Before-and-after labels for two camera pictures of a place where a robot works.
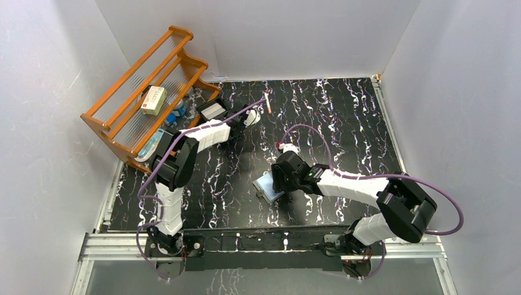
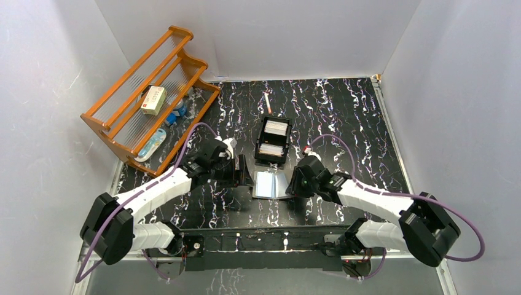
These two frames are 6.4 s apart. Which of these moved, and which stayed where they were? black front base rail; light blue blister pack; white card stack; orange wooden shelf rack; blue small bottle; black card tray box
Moved: white card stack; black card tray box
Stayed: light blue blister pack; orange wooden shelf rack; black front base rail; blue small bottle
